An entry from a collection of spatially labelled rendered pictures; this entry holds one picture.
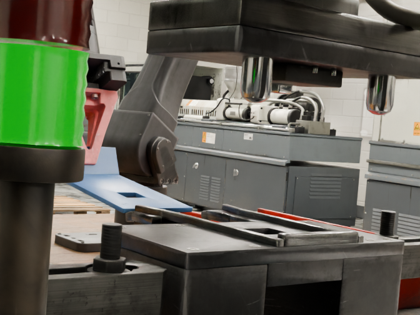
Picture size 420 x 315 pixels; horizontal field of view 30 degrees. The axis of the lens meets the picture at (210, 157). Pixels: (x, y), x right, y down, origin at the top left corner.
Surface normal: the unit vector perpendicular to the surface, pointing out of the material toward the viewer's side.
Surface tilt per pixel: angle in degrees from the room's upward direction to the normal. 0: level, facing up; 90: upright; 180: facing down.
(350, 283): 90
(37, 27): 104
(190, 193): 90
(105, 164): 66
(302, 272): 90
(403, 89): 90
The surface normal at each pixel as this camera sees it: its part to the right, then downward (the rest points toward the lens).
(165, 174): 0.82, 0.10
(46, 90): 0.45, -0.16
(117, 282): 0.61, 0.09
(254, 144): -0.82, -0.04
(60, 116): 0.62, 0.33
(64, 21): 0.66, -0.15
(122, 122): -0.47, -0.48
